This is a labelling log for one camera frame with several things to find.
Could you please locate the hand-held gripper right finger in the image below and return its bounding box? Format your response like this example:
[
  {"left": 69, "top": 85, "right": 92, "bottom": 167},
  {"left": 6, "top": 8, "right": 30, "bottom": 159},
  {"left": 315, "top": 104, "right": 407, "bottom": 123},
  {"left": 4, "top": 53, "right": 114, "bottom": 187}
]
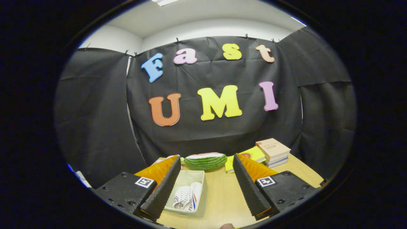
[{"left": 232, "top": 153, "right": 320, "bottom": 221}]

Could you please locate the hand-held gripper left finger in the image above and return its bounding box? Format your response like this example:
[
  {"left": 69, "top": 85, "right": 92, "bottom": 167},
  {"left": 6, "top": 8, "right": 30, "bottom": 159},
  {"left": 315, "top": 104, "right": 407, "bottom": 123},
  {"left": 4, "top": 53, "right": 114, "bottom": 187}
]
[{"left": 92, "top": 155, "right": 182, "bottom": 222}]

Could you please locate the white canvas shoe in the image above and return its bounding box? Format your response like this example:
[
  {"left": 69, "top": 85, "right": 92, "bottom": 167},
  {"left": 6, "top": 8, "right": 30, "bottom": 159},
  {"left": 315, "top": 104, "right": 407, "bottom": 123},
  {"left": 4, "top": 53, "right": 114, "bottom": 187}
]
[
  {"left": 173, "top": 185, "right": 193, "bottom": 210},
  {"left": 188, "top": 182, "right": 203, "bottom": 212}
]

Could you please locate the beige fabric storage box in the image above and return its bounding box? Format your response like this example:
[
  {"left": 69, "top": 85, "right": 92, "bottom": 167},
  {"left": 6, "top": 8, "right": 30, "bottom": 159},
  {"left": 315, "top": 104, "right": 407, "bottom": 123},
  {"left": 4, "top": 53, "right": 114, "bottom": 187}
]
[{"left": 164, "top": 170, "right": 208, "bottom": 218}]

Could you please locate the pink and green plush toy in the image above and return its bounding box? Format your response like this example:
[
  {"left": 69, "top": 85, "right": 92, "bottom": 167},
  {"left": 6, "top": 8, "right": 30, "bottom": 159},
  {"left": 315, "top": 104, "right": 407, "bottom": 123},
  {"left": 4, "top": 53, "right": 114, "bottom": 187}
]
[{"left": 155, "top": 155, "right": 185, "bottom": 165}]

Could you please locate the yellow book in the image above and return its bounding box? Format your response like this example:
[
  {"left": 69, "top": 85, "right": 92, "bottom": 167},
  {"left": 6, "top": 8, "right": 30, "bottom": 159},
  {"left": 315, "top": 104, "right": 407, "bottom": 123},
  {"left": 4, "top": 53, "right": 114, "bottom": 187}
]
[{"left": 225, "top": 146, "right": 266, "bottom": 174}]

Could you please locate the dark grey book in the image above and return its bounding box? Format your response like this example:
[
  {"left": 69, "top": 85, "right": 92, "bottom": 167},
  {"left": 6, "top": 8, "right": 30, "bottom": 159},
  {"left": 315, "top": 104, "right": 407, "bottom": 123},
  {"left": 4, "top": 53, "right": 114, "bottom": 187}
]
[{"left": 267, "top": 158, "right": 289, "bottom": 168}]

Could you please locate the white-edged thin book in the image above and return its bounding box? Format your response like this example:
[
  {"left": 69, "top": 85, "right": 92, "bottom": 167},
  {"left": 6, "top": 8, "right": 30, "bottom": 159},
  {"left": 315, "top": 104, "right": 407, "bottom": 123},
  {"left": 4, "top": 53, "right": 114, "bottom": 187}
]
[{"left": 264, "top": 154, "right": 290, "bottom": 165}]

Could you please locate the tan book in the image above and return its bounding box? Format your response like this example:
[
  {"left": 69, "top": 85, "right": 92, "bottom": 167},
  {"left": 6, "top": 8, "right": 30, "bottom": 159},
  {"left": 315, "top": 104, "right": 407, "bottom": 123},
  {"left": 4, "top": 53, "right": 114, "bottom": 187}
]
[{"left": 256, "top": 138, "right": 291, "bottom": 161}]

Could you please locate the watermelon slice plush toy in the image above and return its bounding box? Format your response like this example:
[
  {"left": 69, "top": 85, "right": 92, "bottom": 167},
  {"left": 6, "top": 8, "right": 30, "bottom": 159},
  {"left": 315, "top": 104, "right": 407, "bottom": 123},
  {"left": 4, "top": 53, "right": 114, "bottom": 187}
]
[{"left": 184, "top": 152, "right": 228, "bottom": 171}]

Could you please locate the long ceiling light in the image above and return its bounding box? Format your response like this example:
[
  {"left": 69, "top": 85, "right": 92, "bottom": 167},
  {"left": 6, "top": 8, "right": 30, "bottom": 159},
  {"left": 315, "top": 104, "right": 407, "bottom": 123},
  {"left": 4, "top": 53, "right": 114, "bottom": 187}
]
[{"left": 152, "top": 0, "right": 182, "bottom": 7}]

